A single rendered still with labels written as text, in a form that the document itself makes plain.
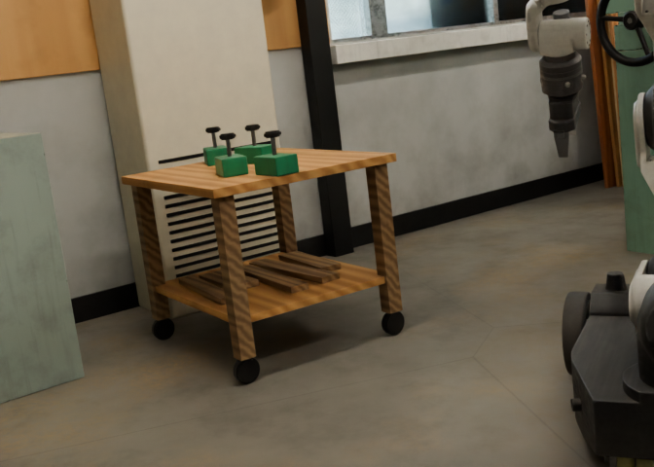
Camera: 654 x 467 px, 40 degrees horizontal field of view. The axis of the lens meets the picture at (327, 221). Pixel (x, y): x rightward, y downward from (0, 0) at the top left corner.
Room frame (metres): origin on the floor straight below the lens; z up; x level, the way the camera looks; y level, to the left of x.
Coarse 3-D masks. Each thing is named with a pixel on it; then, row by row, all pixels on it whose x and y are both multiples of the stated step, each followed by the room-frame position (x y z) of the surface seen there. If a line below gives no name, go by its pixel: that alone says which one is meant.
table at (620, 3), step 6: (612, 0) 3.11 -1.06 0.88; (618, 0) 3.09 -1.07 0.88; (624, 0) 3.07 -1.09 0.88; (630, 0) 3.05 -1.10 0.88; (612, 6) 3.11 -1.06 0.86; (618, 6) 3.09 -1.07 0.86; (624, 6) 3.07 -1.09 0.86; (630, 6) 3.05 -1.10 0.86; (606, 12) 3.13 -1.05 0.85; (612, 12) 3.11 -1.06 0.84; (618, 12) 3.09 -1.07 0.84
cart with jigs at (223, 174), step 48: (144, 192) 2.70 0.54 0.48; (192, 192) 2.29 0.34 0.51; (240, 192) 2.22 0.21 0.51; (288, 192) 2.96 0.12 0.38; (384, 192) 2.47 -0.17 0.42; (144, 240) 2.69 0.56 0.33; (288, 240) 2.95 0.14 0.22; (384, 240) 2.47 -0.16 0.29; (192, 288) 2.58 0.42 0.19; (240, 288) 2.22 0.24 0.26; (288, 288) 2.42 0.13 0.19; (336, 288) 2.41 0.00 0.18; (384, 288) 2.47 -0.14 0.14; (240, 336) 2.21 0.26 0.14
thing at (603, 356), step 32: (608, 288) 1.98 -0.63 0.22; (608, 320) 1.89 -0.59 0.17; (640, 320) 1.47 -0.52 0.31; (576, 352) 1.72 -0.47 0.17; (608, 352) 1.70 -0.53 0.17; (640, 352) 1.48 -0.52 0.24; (576, 384) 1.64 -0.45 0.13; (608, 384) 1.54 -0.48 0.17; (640, 384) 1.47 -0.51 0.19; (576, 416) 1.67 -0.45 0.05; (608, 416) 1.46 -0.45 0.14; (640, 416) 1.44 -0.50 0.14; (608, 448) 1.47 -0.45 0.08; (640, 448) 1.44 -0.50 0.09
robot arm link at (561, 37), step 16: (560, 16) 1.92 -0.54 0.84; (544, 32) 1.88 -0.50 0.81; (560, 32) 1.87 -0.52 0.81; (576, 32) 1.85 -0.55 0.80; (544, 48) 1.89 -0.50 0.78; (560, 48) 1.88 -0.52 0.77; (576, 48) 1.87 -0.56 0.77; (544, 64) 1.91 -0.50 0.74; (560, 64) 1.88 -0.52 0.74; (576, 64) 1.89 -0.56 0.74
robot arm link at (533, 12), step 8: (536, 0) 1.86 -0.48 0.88; (544, 0) 1.85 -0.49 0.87; (552, 0) 1.85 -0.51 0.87; (560, 0) 1.84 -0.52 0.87; (528, 8) 1.87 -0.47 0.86; (536, 8) 1.87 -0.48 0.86; (544, 8) 1.86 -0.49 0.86; (528, 16) 1.88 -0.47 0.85; (536, 16) 1.87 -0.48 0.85; (528, 24) 1.89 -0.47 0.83; (536, 24) 1.88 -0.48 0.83; (528, 32) 1.89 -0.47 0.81; (536, 32) 1.88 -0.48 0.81; (528, 40) 1.90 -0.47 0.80; (536, 40) 1.89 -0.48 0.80; (536, 48) 1.90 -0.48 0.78
